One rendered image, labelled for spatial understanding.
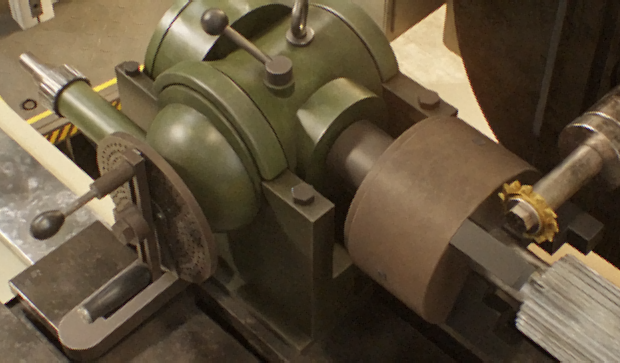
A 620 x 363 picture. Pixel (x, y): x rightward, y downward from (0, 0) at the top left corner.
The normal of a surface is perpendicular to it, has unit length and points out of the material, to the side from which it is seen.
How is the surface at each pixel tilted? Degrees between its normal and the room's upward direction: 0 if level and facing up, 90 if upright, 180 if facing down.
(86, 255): 0
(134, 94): 90
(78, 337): 3
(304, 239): 90
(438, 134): 9
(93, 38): 0
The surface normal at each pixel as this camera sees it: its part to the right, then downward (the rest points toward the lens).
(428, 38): 0.00, -0.65
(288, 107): 0.48, -0.11
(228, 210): 0.11, 0.72
